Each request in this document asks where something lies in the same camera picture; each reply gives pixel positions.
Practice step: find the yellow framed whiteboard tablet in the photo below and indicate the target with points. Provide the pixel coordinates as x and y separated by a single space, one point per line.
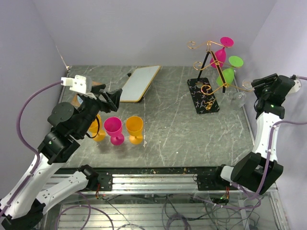
138 83

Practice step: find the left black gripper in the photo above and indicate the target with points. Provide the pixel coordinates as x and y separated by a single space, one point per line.
113 97

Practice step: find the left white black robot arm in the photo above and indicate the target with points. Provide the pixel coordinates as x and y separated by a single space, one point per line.
28 202

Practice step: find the clear wine glass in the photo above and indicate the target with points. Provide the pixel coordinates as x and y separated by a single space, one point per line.
242 91

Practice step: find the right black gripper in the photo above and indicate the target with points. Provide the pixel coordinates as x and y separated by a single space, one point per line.
257 82

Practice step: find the green wine glass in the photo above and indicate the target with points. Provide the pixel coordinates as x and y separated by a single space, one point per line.
229 73

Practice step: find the gold black wine glass rack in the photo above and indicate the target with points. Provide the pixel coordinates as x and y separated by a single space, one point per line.
200 89

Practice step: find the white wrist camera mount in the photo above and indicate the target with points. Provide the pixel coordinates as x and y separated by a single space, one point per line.
79 84
297 86

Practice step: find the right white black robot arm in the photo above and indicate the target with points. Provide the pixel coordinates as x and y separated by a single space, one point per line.
260 169

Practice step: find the pink wine glass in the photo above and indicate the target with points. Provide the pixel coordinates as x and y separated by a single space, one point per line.
113 127
225 42

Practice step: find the orange picture book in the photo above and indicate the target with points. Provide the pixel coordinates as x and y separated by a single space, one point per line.
76 101

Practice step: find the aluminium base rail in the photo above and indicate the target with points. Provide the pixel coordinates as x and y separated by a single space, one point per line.
159 180

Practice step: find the yellow wine glass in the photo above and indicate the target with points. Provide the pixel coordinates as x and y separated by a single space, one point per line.
95 130
134 126

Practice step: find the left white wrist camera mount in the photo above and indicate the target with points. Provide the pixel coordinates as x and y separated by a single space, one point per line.
79 84

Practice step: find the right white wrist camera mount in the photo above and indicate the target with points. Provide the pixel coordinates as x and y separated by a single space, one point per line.
297 86

